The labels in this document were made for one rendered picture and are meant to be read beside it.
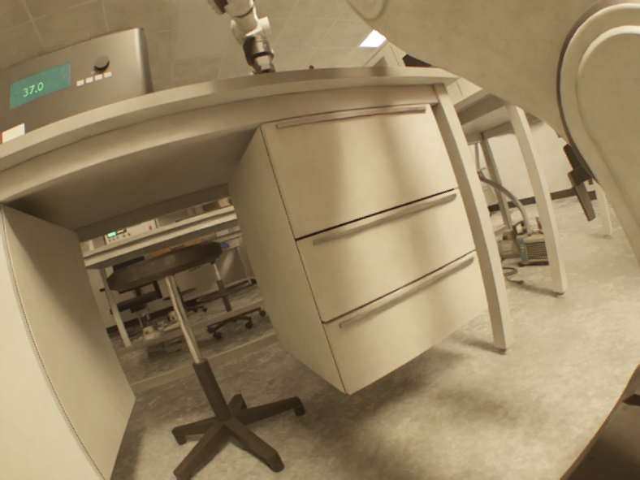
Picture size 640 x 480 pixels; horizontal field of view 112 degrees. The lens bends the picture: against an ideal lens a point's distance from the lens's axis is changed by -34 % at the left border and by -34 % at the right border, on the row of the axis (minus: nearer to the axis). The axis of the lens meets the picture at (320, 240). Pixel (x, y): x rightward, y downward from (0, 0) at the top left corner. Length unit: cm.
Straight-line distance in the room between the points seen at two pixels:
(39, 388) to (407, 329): 82
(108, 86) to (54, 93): 13
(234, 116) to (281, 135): 11
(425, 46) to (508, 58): 9
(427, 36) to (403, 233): 54
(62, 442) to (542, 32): 91
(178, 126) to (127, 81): 18
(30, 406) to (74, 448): 12
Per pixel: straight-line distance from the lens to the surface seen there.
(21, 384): 76
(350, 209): 71
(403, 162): 82
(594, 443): 52
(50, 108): 80
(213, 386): 100
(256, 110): 71
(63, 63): 86
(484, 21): 32
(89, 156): 68
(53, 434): 77
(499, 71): 30
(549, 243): 141
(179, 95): 65
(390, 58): 187
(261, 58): 105
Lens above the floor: 57
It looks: 2 degrees down
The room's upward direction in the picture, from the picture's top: 18 degrees counter-clockwise
